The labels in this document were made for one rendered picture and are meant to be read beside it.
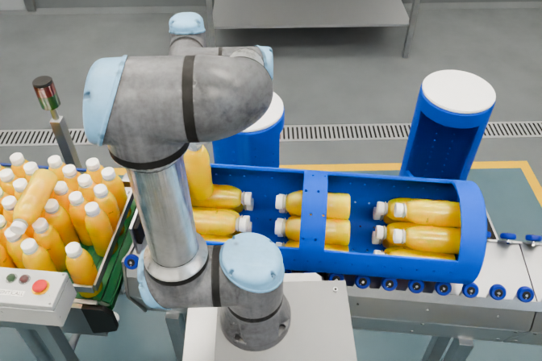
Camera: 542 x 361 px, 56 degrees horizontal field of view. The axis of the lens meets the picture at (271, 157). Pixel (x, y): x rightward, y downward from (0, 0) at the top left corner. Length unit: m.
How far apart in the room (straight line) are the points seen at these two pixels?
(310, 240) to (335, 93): 2.50
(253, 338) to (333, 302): 0.20
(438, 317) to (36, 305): 1.09
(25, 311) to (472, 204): 1.16
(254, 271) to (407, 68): 3.33
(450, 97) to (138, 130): 1.58
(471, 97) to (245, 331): 1.38
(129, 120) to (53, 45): 3.99
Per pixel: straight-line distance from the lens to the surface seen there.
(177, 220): 0.83
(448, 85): 2.15
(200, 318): 1.24
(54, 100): 1.85
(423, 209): 1.43
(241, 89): 0.66
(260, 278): 0.93
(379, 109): 3.67
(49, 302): 1.42
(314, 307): 1.16
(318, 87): 3.81
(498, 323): 1.70
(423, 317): 1.63
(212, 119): 0.65
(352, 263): 1.39
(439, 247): 1.44
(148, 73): 0.66
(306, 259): 1.38
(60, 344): 1.70
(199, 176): 1.39
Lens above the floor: 2.23
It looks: 44 degrees down
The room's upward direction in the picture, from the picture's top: straight up
